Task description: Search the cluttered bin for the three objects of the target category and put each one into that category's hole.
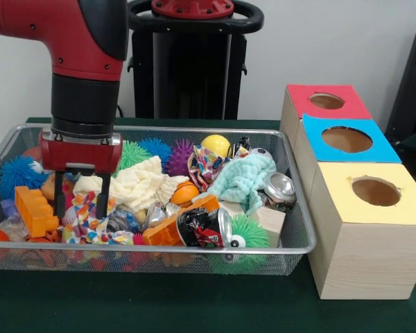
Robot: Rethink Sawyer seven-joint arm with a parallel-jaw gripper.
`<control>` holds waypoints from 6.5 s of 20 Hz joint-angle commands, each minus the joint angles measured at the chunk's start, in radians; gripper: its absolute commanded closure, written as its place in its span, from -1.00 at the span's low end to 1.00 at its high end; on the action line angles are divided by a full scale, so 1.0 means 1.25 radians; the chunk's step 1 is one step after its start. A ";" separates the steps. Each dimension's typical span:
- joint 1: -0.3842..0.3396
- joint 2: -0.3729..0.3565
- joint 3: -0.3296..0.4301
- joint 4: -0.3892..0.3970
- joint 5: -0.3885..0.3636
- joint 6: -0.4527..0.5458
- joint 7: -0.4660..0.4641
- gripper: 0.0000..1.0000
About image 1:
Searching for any yellow ball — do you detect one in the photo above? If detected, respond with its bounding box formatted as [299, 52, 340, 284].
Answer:
[200, 134, 233, 159]

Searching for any shallow mesh bin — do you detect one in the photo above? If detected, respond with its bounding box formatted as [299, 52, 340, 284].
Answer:
[0, 123, 317, 277]

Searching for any black upright panel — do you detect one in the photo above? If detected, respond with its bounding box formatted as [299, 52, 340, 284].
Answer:
[384, 22, 416, 146]

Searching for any cream waffle cloth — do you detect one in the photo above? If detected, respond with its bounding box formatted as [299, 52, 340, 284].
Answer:
[72, 155, 190, 212]

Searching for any green fuzzy ball with eyes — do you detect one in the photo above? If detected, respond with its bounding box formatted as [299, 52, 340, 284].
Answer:
[228, 214, 270, 249]

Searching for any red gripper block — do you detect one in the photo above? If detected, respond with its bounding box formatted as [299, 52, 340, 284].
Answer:
[38, 133, 124, 221]

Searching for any crushed black red can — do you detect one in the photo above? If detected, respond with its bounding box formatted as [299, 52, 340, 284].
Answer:
[176, 207, 234, 249]

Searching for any crushed silver can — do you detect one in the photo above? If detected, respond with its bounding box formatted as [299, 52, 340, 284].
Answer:
[261, 172, 297, 211]

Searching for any wooden box with three holes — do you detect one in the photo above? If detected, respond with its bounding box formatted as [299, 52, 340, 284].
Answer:
[279, 84, 416, 301]

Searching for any mint green waffle cloth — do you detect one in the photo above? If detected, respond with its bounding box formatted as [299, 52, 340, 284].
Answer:
[193, 153, 277, 216]

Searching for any orange toy brick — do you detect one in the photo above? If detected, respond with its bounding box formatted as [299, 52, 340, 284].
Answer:
[141, 194, 221, 247]
[14, 186, 60, 239]

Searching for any colourful patterned cloth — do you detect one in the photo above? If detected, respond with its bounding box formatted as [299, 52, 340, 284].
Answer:
[187, 144, 250, 191]
[61, 192, 135, 246]

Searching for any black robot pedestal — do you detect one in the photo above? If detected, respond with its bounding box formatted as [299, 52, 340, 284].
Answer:
[127, 0, 265, 121]

